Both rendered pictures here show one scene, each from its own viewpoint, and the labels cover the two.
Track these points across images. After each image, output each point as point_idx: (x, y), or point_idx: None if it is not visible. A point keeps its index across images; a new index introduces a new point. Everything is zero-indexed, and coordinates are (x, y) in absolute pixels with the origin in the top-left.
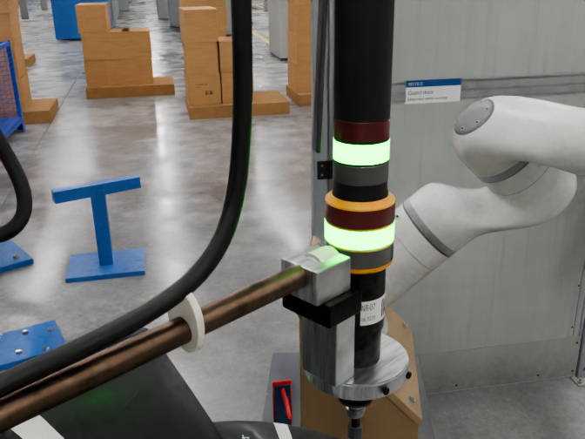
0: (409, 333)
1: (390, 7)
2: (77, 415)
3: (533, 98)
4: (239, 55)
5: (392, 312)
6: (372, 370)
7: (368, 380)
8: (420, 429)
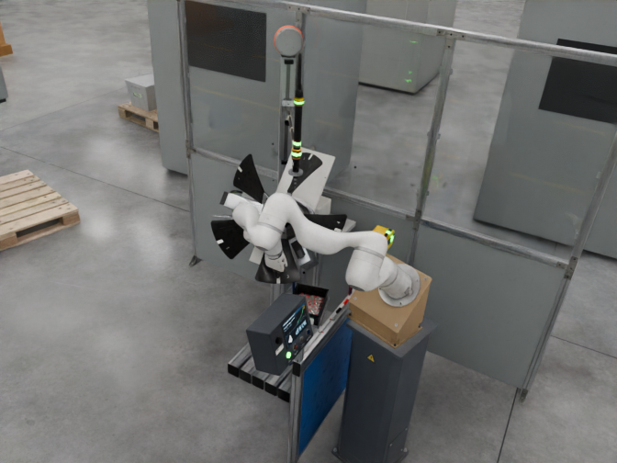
0: (393, 327)
1: (294, 126)
2: (311, 159)
3: (360, 233)
4: None
5: (402, 320)
6: (291, 170)
7: (290, 169)
8: (360, 327)
